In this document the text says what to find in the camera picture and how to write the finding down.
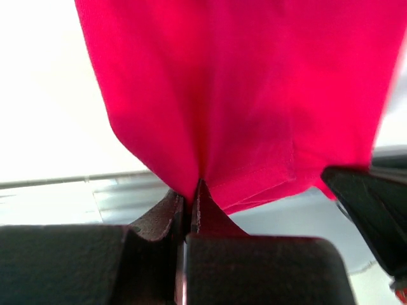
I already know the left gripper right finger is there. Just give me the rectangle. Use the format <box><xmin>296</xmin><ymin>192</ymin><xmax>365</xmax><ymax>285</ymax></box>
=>
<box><xmin>190</xmin><ymin>179</ymin><xmax>248</xmax><ymax>236</ymax></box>

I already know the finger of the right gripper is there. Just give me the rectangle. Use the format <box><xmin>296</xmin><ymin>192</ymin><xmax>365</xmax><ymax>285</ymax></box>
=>
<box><xmin>321</xmin><ymin>166</ymin><xmax>406</xmax><ymax>280</ymax></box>

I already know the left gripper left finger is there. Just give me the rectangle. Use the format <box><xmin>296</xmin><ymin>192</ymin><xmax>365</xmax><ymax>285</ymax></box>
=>
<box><xmin>127</xmin><ymin>190</ymin><xmax>184</xmax><ymax>304</ymax></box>

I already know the red t-shirt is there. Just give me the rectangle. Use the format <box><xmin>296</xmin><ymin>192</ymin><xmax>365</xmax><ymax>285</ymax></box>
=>
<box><xmin>76</xmin><ymin>1</ymin><xmax>406</xmax><ymax>214</ymax></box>

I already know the aluminium table frame rail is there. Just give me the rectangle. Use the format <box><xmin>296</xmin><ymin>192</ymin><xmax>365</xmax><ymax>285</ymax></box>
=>
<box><xmin>1</xmin><ymin>171</ymin><xmax>169</xmax><ymax>226</ymax></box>

